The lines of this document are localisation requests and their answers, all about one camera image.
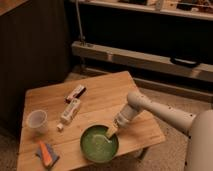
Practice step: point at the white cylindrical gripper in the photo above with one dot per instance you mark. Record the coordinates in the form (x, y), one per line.
(123, 118)

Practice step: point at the green ceramic bowl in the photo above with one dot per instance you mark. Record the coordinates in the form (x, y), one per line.
(96, 147)

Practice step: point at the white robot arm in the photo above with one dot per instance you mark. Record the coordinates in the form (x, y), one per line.
(197, 127)

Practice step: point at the white plastic bottle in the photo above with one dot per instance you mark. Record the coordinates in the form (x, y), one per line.
(71, 110)

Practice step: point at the red white snack bar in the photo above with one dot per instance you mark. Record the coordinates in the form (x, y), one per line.
(76, 93)

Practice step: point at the small white cube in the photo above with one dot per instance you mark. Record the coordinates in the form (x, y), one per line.
(60, 127)

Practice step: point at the wooden folding table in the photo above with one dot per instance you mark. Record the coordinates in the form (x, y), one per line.
(104, 97)

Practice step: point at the orange blue sponge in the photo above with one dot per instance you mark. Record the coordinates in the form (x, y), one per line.
(46, 154)

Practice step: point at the clear plastic cup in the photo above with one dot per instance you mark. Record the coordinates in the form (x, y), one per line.
(37, 121)

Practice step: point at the metal shelf rack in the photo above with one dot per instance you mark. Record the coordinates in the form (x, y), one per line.
(127, 35)

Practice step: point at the black handle on shelf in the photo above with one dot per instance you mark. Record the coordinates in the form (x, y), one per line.
(184, 64)

